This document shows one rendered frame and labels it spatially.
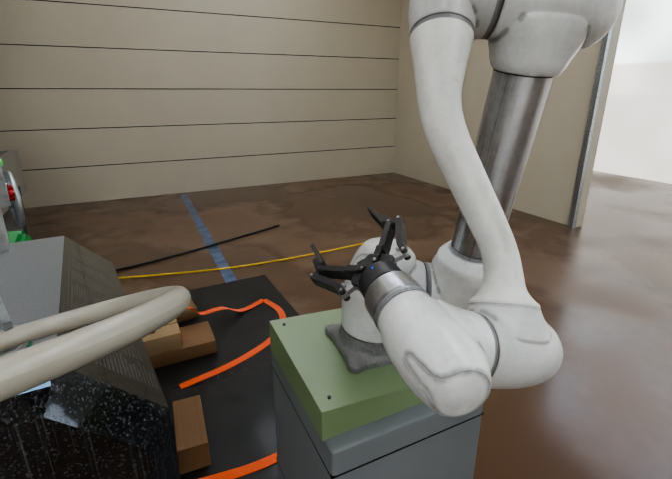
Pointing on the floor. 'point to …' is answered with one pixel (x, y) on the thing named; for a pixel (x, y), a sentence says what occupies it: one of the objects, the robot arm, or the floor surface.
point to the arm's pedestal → (374, 443)
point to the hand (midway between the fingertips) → (344, 232)
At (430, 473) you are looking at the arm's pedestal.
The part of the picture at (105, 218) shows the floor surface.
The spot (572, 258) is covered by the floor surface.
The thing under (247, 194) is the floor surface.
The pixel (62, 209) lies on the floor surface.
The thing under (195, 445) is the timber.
